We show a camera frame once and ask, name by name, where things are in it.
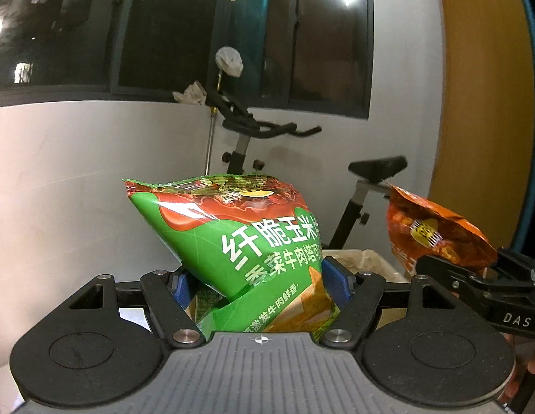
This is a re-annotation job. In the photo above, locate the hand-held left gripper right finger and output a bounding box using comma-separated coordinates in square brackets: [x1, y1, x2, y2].
[320, 256, 479, 349]

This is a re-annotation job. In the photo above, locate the cardboard box with panda print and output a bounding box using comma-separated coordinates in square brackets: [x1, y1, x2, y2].
[185, 248, 412, 333]

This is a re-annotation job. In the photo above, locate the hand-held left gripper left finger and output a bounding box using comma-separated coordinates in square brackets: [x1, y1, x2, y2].
[67, 266, 206, 350]

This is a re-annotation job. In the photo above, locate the dark framed window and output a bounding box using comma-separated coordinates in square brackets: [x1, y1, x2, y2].
[0, 0, 376, 121]

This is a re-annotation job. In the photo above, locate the green snack bag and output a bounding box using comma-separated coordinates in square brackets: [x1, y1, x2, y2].
[123, 174, 341, 341]

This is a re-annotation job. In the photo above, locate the orange snack bag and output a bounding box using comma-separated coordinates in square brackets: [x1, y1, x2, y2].
[387, 185, 498, 277]

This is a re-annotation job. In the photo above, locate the crumpled white plastic bag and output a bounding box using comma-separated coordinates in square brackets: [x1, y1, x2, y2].
[173, 81, 206, 106]

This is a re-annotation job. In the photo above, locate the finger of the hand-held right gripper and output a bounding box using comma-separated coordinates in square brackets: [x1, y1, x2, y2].
[497, 247, 535, 286]
[416, 254, 495, 299]

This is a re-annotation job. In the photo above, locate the person's right hand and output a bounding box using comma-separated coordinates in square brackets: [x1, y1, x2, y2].
[504, 331, 535, 403]

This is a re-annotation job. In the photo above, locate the white plastic bag on pole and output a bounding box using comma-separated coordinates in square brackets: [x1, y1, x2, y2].
[216, 46, 244, 78]

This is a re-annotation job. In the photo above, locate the black exercise bike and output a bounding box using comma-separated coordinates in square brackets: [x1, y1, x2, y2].
[207, 88, 408, 251]

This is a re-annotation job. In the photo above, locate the wooden wardrobe panel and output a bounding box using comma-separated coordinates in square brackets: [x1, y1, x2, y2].
[429, 0, 535, 244]

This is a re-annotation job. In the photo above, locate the metal pole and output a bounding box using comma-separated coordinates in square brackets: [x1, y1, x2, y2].
[204, 107, 217, 176]

